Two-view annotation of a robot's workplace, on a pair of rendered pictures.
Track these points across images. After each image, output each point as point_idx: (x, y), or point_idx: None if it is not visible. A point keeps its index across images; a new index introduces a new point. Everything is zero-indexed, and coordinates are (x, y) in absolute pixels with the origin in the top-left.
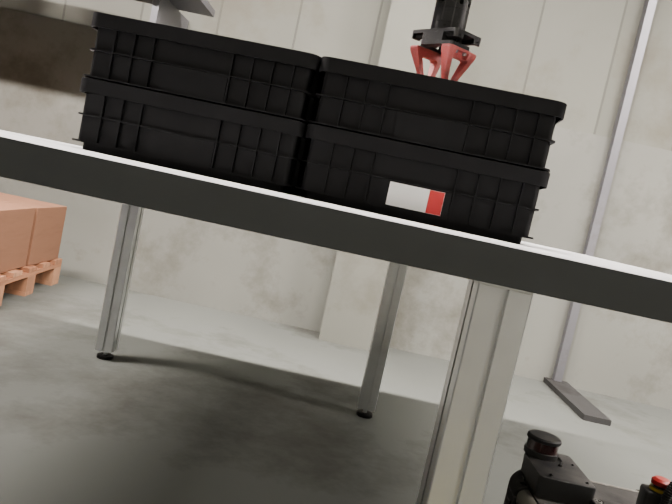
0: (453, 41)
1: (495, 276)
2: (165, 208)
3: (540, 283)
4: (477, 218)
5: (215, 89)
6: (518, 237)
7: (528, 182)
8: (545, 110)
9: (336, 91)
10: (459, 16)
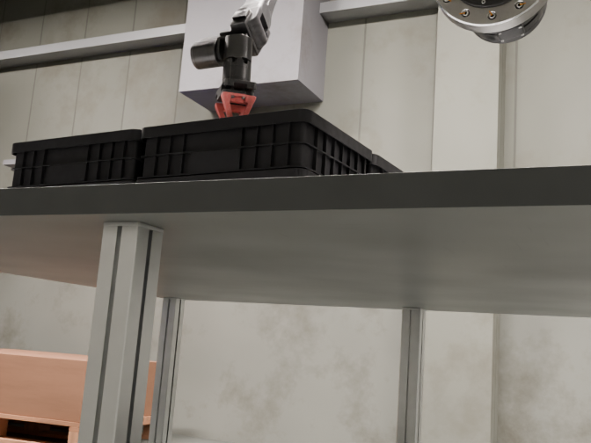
0: (225, 89)
1: (81, 208)
2: None
3: (108, 206)
4: None
5: (78, 173)
6: None
7: None
8: (290, 119)
9: (152, 151)
10: (235, 71)
